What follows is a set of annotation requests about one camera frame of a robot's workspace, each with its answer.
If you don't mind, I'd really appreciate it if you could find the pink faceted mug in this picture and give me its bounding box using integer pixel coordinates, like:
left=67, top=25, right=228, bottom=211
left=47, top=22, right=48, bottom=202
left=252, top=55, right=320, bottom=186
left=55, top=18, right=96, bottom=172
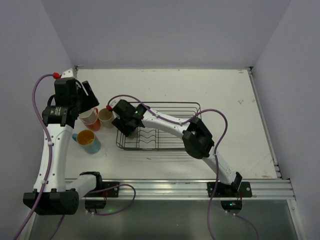
left=78, top=107, right=99, bottom=125

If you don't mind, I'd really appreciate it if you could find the beige tumbler cup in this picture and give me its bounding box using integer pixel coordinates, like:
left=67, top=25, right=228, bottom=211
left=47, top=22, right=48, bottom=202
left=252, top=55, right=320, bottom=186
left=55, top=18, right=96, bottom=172
left=98, top=108, right=115, bottom=129

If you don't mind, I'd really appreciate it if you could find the orange mug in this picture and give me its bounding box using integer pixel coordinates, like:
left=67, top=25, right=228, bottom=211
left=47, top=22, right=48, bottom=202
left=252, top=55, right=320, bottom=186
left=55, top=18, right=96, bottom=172
left=85, top=118, right=101, bottom=132

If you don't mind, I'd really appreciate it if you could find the blue butterfly mug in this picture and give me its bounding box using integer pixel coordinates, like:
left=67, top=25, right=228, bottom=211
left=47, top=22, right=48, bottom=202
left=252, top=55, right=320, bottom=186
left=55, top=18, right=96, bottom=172
left=71, top=129, right=101, bottom=154

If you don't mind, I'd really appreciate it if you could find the small olive green mug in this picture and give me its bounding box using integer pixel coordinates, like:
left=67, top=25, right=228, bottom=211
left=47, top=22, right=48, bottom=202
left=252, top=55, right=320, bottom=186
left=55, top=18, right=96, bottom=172
left=128, top=128, right=139, bottom=139

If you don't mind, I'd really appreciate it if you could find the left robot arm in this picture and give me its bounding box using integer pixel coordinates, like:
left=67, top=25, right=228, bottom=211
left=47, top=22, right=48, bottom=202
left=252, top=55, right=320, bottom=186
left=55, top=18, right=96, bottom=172
left=23, top=77, right=102, bottom=216

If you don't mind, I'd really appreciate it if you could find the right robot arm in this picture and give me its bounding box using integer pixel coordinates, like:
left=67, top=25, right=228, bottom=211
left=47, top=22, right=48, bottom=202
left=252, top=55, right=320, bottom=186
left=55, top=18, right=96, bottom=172
left=106, top=99, right=243, bottom=192

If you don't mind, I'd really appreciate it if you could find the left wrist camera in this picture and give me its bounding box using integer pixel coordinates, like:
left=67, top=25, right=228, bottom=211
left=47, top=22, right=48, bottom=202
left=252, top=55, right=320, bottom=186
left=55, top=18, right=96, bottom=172
left=52, top=68, right=77, bottom=80

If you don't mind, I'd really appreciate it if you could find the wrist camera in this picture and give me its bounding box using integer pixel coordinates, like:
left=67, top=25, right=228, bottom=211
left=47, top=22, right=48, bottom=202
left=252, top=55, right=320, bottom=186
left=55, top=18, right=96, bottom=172
left=52, top=68, right=77, bottom=80
left=106, top=99, right=119, bottom=112

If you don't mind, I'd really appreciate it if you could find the dark wire dish rack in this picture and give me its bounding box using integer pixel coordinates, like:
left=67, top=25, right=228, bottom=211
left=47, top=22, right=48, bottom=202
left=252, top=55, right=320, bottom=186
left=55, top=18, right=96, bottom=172
left=115, top=101, right=202, bottom=152

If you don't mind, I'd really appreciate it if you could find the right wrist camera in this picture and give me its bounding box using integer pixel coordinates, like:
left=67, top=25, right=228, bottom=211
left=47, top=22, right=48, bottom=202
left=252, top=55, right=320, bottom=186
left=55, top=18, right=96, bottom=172
left=106, top=99, right=119, bottom=112

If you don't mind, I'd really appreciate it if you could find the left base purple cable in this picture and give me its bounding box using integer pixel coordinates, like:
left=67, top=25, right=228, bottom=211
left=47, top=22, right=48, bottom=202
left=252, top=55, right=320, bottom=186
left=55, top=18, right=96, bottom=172
left=86, top=183, right=137, bottom=216

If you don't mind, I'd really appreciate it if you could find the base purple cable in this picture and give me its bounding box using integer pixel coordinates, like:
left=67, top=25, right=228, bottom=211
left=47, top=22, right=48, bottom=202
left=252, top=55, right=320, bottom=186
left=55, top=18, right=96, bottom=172
left=224, top=211, right=261, bottom=240
left=86, top=183, right=137, bottom=216

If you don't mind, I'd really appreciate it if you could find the left black base bracket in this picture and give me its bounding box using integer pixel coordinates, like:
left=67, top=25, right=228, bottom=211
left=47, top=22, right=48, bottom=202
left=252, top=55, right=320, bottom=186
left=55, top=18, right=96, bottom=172
left=80, top=171, right=120, bottom=213

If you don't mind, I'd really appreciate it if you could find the black base bracket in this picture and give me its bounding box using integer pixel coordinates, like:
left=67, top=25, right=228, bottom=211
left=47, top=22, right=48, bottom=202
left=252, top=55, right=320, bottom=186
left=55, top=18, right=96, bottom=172
left=213, top=181, right=253, bottom=214
left=80, top=171, right=120, bottom=213

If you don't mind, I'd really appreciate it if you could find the right black base bracket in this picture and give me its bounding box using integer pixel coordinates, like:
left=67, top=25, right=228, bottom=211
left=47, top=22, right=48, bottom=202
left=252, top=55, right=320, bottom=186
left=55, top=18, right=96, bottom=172
left=213, top=181, right=253, bottom=214

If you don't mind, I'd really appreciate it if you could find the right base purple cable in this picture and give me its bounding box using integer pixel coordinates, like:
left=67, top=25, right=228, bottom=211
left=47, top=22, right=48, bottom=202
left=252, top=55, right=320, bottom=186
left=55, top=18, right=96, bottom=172
left=224, top=211, right=261, bottom=240

